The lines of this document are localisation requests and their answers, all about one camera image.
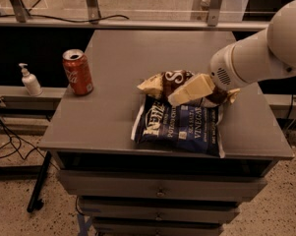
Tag brown chip bag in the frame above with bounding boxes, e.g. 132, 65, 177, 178
138, 70, 240, 108

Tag black metal floor bar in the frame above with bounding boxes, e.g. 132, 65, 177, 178
27, 151, 51, 213

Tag blue Kettle chip bag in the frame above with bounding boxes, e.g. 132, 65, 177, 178
131, 96, 224, 157

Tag black floor cables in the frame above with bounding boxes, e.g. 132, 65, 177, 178
0, 95, 48, 169

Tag black cable on ledge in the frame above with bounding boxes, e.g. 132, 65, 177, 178
0, 13, 130, 24

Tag grey drawer cabinet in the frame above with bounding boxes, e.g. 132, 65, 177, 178
40, 29, 293, 236

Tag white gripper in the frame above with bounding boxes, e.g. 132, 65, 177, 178
168, 42, 252, 106

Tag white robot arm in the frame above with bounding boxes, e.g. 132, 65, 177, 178
168, 0, 296, 106

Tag red soda can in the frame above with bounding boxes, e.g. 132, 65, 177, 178
62, 49, 93, 95

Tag white pump bottle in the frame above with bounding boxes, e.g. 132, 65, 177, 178
19, 63, 42, 96

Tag metal railing frame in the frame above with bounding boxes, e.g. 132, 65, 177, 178
0, 0, 267, 31

